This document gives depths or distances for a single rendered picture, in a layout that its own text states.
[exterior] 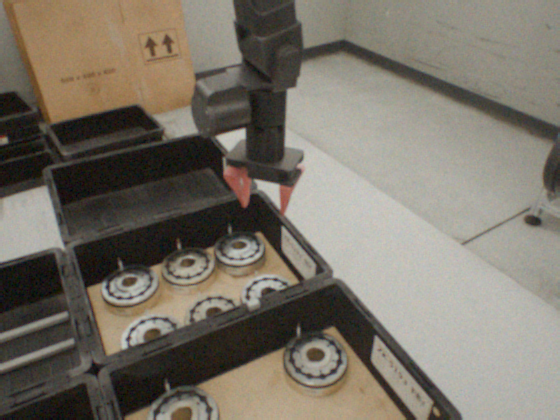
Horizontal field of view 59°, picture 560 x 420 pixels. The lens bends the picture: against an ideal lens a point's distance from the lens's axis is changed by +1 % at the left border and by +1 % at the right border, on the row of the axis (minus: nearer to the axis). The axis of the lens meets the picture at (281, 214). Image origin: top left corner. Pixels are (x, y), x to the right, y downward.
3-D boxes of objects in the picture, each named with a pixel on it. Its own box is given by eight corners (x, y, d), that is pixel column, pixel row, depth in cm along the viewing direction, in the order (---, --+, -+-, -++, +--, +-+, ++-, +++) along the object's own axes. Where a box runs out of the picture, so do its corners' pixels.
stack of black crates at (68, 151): (154, 186, 246) (138, 102, 219) (179, 217, 226) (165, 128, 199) (72, 213, 228) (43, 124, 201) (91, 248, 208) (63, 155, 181)
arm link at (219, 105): (305, 46, 59) (266, 20, 64) (219, 62, 53) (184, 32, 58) (293, 133, 67) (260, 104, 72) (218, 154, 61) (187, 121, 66)
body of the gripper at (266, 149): (291, 182, 69) (293, 134, 64) (224, 168, 71) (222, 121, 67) (304, 161, 74) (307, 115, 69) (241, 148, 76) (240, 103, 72)
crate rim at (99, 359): (261, 196, 106) (261, 187, 105) (337, 284, 85) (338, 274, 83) (65, 254, 91) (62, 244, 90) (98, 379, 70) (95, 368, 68)
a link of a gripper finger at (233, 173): (267, 224, 74) (268, 170, 69) (224, 214, 76) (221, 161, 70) (282, 200, 79) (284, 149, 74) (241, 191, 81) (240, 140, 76)
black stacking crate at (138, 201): (213, 170, 133) (209, 132, 126) (261, 230, 112) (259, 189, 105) (57, 210, 118) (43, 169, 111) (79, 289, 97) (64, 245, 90)
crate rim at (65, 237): (210, 137, 127) (209, 129, 126) (261, 196, 106) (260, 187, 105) (44, 176, 112) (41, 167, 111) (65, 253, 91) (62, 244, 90)
